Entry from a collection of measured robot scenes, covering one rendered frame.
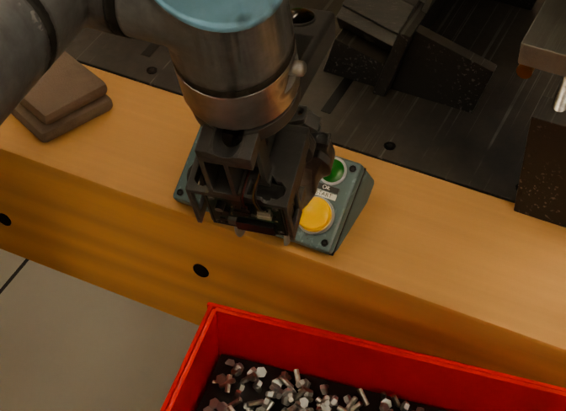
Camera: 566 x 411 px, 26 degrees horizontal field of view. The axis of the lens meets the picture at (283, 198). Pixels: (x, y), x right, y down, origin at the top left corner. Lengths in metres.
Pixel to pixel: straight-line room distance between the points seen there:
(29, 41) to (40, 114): 0.49
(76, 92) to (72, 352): 1.04
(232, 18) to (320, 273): 0.41
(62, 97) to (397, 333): 0.37
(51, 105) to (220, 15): 0.50
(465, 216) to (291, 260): 0.15
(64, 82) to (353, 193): 0.30
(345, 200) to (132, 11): 0.38
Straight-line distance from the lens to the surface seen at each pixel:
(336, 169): 1.02
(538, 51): 0.87
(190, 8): 0.65
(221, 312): 0.96
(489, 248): 1.04
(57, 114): 1.13
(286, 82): 0.74
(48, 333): 2.16
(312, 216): 1.00
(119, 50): 1.24
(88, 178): 1.10
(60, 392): 2.08
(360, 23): 1.15
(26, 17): 0.65
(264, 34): 0.68
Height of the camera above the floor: 1.65
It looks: 45 degrees down
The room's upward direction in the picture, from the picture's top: straight up
